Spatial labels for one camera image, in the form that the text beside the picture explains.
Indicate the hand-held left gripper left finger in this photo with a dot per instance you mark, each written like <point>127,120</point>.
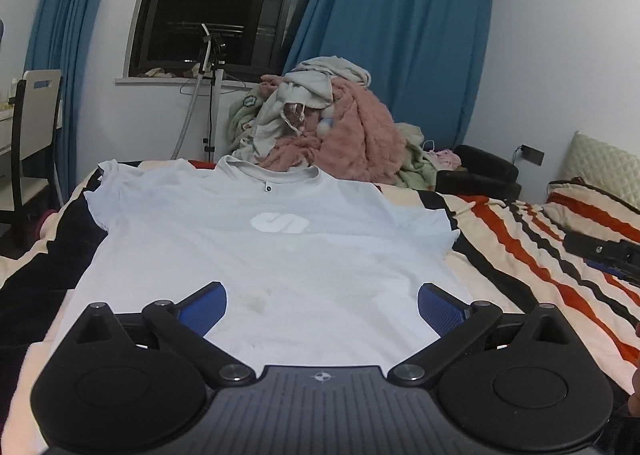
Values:
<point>202,310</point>

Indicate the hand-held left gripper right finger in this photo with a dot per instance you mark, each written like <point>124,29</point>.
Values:
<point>440,310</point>

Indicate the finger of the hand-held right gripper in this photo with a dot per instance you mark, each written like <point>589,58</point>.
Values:
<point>607,267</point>

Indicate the light blue T-shirt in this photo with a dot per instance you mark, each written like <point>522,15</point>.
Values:
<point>280,260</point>

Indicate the pile of clothes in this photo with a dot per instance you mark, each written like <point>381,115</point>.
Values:
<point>245,110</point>

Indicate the striped fleece blanket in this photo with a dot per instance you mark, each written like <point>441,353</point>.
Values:
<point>525,255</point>

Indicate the cream quilted pillow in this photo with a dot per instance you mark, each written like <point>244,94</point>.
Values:
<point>605,165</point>

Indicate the black armchair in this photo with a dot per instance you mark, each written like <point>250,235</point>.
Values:
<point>480,175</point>

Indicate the small pink garment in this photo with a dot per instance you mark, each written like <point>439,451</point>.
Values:
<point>447,159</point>

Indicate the pink fluffy robe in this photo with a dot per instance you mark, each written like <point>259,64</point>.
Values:
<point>360,135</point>

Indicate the garment steamer stand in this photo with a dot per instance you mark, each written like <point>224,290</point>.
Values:
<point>214,110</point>

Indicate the small beige cloth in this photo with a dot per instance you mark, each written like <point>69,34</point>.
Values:
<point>192,70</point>
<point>155,71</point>

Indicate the grey hoodie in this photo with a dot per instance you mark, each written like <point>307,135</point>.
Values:
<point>305,87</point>

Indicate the beige sweater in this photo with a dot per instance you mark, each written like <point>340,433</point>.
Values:
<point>340,67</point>

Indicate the wide blue curtain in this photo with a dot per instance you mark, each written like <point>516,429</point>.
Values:
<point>400,35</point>

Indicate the narrow blue curtain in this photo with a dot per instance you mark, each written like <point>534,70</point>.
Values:
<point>75,10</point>

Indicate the wall socket with plug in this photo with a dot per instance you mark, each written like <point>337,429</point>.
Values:
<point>532,154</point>

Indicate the white chair with black frame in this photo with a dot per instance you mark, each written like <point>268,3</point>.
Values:
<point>37,125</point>

